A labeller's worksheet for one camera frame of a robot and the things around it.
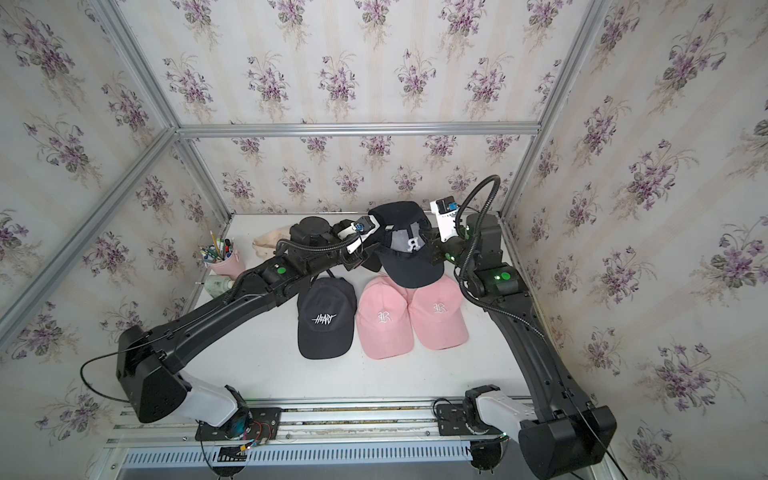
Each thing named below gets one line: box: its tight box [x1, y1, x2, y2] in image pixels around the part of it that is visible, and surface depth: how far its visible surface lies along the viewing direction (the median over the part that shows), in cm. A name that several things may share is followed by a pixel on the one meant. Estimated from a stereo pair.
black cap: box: [368, 201, 445, 288], surface depth 76 cm
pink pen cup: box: [200, 230, 246, 281], surface depth 96 cm
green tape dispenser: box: [204, 274, 235, 298], surface depth 92 cm
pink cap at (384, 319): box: [356, 273, 415, 360], surface depth 88 cm
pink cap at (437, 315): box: [407, 275, 469, 350], surface depth 90 cm
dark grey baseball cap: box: [297, 277, 357, 359], surface depth 90 cm
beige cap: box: [252, 226, 291, 259], surface depth 109 cm
